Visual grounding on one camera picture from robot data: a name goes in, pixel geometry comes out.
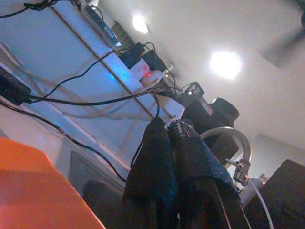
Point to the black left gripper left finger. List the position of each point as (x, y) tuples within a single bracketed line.
[(152, 167)]

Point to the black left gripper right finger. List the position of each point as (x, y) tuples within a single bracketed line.
[(202, 179)]

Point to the orange bowl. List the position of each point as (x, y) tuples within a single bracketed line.
[(35, 190)]

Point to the chrome sink faucet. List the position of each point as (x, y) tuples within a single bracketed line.
[(246, 148)]

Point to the black electronic device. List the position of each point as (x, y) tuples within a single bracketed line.
[(202, 112)]

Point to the black water dispenser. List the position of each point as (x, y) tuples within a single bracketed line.
[(281, 195)]

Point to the white plug with red light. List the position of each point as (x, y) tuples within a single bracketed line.
[(147, 71)]

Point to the black plug adapter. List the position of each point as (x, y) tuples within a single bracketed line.
[(155, 60), (133, 55)]

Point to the round ceiling light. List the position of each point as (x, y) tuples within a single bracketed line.
[(140, 23), (225, 64)]

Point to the silver flat hard drive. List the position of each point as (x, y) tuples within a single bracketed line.
[(104, 28)]

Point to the ceiling fan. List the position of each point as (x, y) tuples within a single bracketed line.
[(286, 43)]

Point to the black power adapter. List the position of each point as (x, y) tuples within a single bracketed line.
[(12, 88)]

